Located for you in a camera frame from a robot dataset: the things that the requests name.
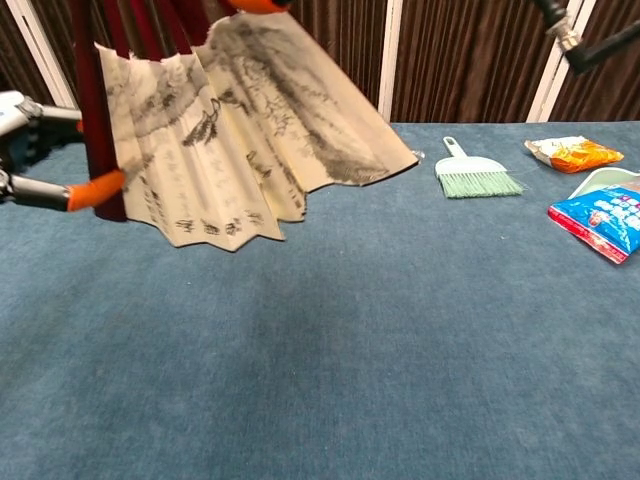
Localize green plastic dustpan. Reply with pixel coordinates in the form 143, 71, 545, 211
567, 167, 640, 201

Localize green hand broom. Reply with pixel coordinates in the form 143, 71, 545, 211
433, 135, 525, 200

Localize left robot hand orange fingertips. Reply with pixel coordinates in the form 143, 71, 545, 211
0, 89, 126, 214

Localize paper fan with red ribs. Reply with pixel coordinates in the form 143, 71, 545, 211
69, 0, 419, 253

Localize blue felt table cover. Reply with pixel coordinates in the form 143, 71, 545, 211
0, 121, 640, 480

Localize right robot hand orange thumb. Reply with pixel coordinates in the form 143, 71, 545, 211
227, 0, 292, 14

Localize black wrist cable with connector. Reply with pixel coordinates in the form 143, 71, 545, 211
532, 0, 640, 76

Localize dark brown pleated curtain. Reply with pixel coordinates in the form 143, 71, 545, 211
0, 0, 640, 125

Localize orange snack packet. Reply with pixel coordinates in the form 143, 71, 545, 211
523, 135, 626, 175

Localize blue snack packet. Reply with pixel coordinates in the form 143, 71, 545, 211
547, 182, 640, 265

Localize white slotted metal rail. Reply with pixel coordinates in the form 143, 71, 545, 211
526, 0, 599, 124
4, 0, 77, 109
377, 0, 404, 124

